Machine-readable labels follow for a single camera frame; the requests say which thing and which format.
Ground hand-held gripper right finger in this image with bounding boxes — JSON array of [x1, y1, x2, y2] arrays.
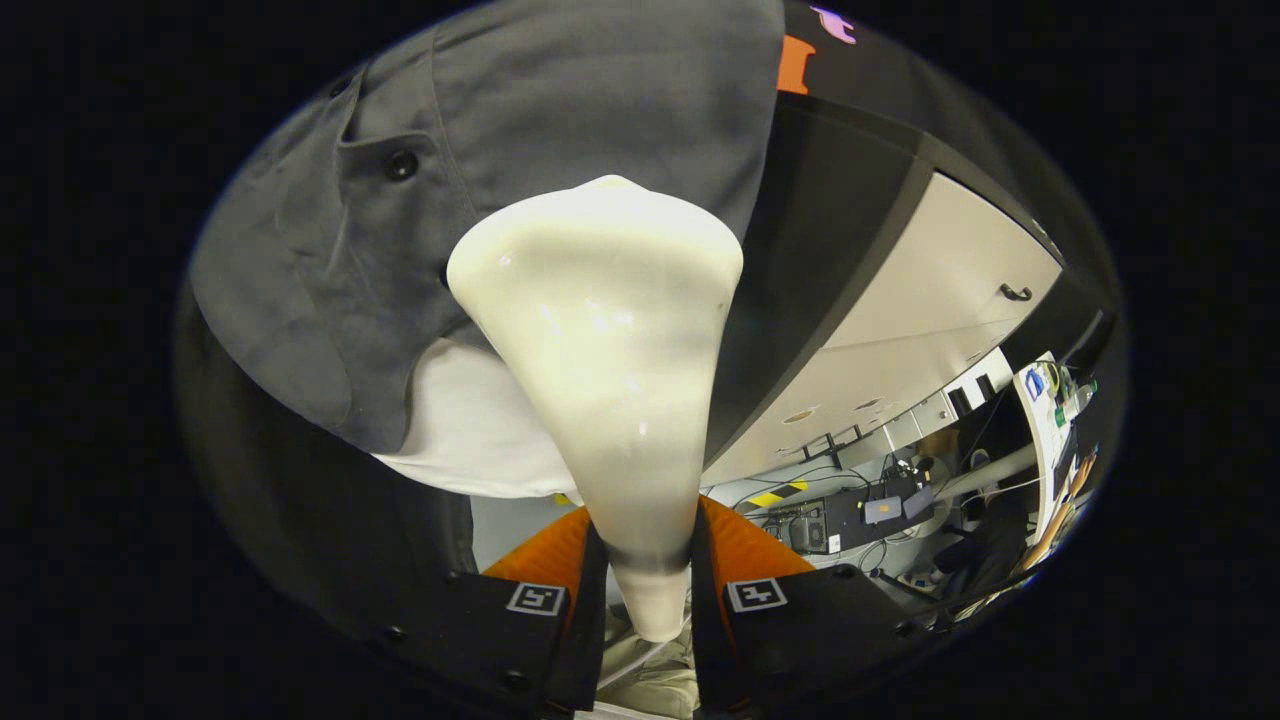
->
[[690, 495, 926, 716]]

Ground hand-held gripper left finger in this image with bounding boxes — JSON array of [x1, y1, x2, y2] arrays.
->
[[380, 505, 609, 715]]

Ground white garment steamer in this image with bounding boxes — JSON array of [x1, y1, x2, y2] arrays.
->
[[446, 175, 746, 644]]

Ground grey button-up shirt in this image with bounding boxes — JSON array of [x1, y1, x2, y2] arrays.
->
[[189, 0, 787, 457]]

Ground black electronics box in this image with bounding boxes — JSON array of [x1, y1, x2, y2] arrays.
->
[[788, 478, 937, 557]]

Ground person's beige trousers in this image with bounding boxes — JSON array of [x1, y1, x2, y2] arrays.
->
[[598, 628, 697, 717]]

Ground white mannequin torso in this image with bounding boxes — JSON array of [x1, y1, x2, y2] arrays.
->
[[371, 334, 583, 502]]

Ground white side desk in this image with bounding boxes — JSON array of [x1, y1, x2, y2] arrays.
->
[[1012, 350, 1101, 543]]

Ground grey cabinet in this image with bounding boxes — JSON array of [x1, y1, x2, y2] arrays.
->
[[700, 95, 1067, 489]]

